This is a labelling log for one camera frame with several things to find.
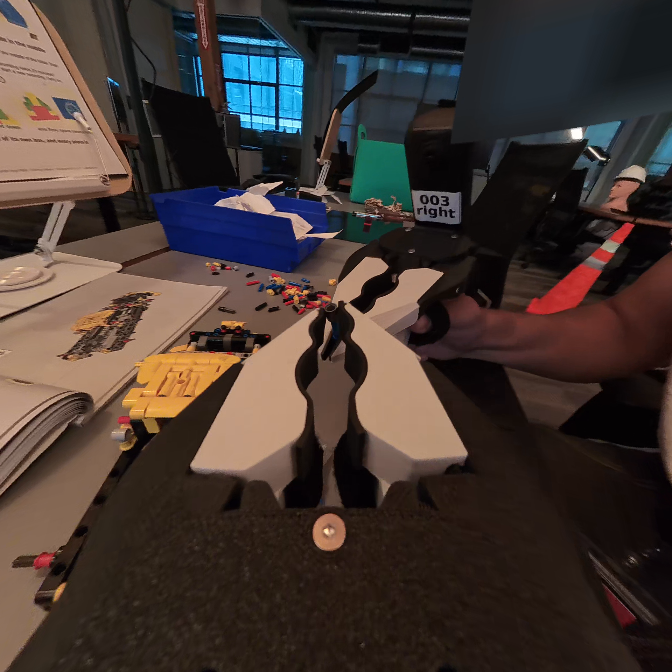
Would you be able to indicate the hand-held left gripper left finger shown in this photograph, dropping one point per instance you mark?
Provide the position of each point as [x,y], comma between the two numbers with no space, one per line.
[246,420]

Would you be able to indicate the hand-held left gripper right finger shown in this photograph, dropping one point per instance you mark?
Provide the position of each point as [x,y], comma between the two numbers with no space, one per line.
[409,414]

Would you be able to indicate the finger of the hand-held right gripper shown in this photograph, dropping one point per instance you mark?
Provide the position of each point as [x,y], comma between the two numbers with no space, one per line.
[409,294]
[362,275]

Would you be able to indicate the blue toy pin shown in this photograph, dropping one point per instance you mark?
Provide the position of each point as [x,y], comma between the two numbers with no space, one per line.
[336,336]

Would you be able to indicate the partly built yellow toy car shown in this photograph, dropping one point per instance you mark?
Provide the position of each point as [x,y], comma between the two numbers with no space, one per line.
[178,383]

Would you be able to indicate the small black yellow toy subassembly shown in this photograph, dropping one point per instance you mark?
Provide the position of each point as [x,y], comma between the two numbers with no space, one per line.
[231,341]

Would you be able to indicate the person's right forearm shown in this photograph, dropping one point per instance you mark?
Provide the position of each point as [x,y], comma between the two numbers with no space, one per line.
[577,336]

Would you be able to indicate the person's right hand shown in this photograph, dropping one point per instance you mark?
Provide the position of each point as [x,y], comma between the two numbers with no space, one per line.
[467,330]

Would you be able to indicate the brown tagged stick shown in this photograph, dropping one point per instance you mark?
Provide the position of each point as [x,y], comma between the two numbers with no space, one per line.
[383,212]

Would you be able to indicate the scatter of small colourful toy pieces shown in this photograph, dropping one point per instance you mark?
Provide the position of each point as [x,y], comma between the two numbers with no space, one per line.
[294,294]

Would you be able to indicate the green bin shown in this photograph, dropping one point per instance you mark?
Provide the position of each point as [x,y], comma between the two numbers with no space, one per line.
[378,168]

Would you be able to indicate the black office chair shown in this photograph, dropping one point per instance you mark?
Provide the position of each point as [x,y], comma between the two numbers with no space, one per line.
[525,194]

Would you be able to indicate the white stand base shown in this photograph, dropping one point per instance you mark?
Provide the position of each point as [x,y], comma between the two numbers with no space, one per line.
[324,173]

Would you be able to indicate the crumpled white paper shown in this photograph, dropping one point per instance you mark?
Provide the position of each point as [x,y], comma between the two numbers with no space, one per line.
[246,202]

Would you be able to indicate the open instruction booklet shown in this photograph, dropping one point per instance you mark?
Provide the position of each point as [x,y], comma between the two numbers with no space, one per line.
[157,315]

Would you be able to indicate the blue plastic bin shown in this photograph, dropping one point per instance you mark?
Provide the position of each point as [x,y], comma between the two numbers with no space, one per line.
[220,236]

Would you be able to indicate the orange traffic cone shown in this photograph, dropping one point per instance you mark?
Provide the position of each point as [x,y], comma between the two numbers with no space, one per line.
[577,273]

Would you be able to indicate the mannequin with white hard hat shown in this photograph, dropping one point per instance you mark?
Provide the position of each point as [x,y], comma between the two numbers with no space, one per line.
[627,181]

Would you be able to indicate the black board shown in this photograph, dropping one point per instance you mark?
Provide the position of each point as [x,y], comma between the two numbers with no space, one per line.
[189,136]

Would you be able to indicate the wooden document stand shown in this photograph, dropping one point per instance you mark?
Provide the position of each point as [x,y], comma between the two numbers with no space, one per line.
[89,157]

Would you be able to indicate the printed instruction sheet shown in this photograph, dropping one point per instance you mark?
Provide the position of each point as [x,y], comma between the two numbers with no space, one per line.
[47,105]

